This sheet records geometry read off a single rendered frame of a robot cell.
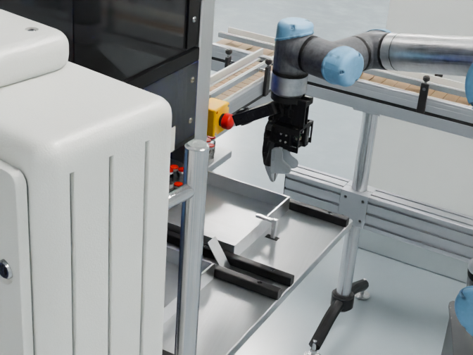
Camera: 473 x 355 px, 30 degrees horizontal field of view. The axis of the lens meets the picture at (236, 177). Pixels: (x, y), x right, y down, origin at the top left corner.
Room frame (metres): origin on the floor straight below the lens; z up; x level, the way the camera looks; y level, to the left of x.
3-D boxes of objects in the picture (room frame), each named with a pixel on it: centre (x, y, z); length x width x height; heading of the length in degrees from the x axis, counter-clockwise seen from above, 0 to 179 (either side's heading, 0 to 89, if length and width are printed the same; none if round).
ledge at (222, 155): (2.04, 0.11, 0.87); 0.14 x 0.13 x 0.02; 63
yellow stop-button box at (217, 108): (2.01, 0.08, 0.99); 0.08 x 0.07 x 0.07; 63
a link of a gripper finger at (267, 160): (1.71, -0.07, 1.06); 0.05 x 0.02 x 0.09; 153
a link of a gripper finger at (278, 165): (1.71, -0.09, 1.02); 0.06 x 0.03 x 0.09; 63
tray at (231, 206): (1.73, 0.09, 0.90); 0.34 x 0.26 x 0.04; 63
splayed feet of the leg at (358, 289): (2.56, -0.40, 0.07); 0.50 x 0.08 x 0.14; 153
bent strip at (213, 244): (1.49, -0.02, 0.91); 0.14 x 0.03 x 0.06; 63
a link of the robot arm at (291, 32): (1.72, -0.10, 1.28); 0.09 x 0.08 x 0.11; 47
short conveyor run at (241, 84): (2.33, 0.07, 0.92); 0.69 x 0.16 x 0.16; 153
